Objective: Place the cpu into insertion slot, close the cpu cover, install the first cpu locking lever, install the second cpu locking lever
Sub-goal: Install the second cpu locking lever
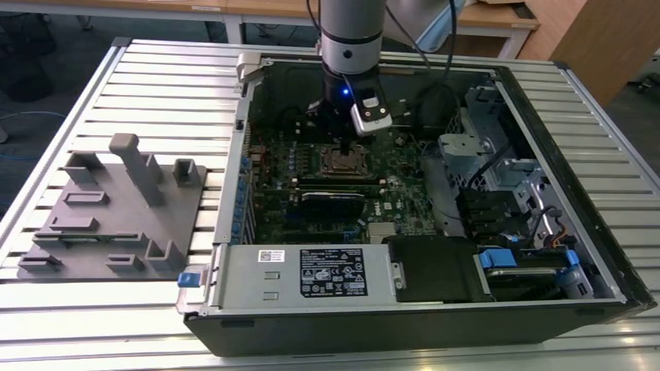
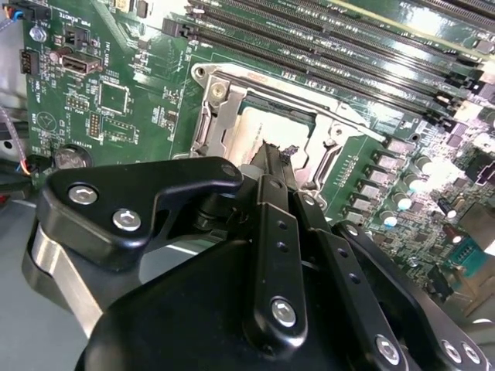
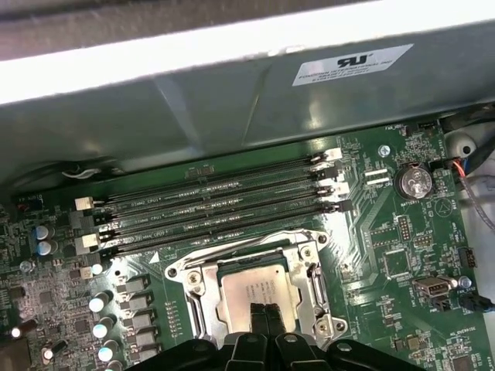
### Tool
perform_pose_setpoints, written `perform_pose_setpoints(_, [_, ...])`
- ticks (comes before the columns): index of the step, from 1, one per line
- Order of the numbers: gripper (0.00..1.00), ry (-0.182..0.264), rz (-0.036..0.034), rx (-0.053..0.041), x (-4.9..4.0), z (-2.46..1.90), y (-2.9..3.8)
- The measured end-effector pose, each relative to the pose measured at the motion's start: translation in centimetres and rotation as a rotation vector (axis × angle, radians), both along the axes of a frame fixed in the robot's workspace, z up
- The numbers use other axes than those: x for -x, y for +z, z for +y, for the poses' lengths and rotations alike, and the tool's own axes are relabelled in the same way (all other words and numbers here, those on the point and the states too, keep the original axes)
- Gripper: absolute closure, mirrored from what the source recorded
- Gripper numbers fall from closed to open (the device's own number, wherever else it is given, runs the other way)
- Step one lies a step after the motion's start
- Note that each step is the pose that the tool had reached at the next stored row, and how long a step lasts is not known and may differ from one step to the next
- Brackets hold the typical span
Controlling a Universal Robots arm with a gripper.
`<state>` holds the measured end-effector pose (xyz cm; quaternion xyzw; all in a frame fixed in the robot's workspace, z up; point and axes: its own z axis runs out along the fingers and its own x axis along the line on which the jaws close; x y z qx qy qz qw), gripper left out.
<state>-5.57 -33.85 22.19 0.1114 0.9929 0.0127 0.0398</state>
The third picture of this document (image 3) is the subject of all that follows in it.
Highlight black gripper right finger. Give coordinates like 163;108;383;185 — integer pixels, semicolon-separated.
268;303;426;371

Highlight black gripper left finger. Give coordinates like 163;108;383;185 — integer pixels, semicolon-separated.
127;303;268;371

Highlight silver CPU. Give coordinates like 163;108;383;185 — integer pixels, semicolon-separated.
215;253;309;339

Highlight CPU socket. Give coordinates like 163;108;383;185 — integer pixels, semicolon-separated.
164;230;351;349

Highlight black RAM slot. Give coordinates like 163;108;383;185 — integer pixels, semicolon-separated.
74;180;351;255
80;199;353;268
74;147;344;213
79;165;346;231

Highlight grey square inductor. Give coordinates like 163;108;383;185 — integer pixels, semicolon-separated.
115;277;150;294
125;328;159;347
119;294;154;312
129;345;162;362
122;311;155;329

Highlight black square chip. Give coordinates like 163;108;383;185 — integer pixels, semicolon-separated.
382;249;410;278

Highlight green motherboard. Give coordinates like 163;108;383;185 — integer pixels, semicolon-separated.
0;119;471;371

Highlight silver capacitor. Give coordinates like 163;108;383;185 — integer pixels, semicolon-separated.
91;315;117;340
87;290;114;314
96;340;120;363

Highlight silver internal USB port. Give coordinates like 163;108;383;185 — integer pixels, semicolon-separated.
412;276;457;298

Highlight silver coin battery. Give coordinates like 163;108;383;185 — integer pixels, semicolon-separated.
398;162;434;200

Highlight black PC case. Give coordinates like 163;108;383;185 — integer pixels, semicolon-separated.
0;0;495;294

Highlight white certification sticker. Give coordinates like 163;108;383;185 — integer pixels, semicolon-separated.
292;43;415;88

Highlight black wire connector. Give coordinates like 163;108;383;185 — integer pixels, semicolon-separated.
428;157;452;173

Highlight white wire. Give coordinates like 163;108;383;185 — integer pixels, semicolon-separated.
60;165;102;179

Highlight red blue wires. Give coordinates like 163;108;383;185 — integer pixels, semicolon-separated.
448;157;484;185

